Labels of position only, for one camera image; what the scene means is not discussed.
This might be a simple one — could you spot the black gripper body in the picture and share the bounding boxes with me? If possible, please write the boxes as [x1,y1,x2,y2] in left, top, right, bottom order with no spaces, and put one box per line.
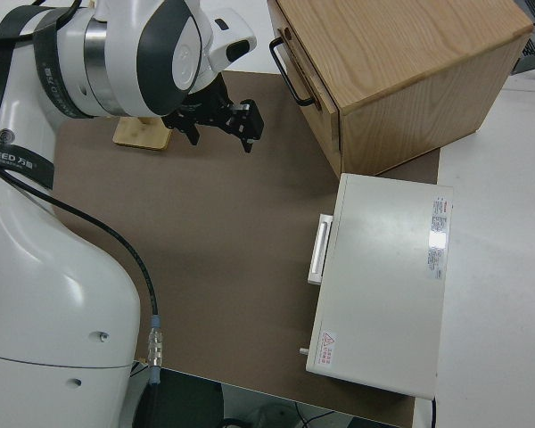
[163,83,243,133]

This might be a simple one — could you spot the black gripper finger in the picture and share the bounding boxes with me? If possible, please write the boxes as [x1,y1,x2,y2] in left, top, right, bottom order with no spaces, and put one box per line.
[177,117,202,146]
[226,99,266,155]

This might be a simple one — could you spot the black metal drawer handle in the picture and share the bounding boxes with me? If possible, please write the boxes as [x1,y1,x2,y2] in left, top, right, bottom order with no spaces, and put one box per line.
[269,37,317,107]

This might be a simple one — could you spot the light wooden drawer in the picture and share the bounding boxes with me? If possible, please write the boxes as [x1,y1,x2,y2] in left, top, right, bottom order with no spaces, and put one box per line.
[274,25,343,177]

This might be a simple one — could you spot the wooden mug rack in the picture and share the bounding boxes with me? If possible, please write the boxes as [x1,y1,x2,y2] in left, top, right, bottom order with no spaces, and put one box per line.
[112,116,173,152]

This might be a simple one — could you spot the brown table mat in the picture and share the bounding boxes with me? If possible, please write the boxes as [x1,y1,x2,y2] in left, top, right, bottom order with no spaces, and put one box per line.
[51,70,442,428]

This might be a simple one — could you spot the light wooden cabinet housing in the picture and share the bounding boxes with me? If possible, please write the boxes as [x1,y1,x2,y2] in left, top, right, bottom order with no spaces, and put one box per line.
[267,0,535,179]

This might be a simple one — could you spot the white toaster oven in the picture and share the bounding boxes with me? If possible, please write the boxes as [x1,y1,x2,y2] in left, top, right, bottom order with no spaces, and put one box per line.
[305,172,455,400]

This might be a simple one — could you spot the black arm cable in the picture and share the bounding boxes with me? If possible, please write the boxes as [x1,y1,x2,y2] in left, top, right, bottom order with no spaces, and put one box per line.
[0,164,166,428]

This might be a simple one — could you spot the silver oven door handle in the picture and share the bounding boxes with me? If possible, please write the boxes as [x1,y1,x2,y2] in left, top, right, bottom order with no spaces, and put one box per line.
[306,213,335,286]

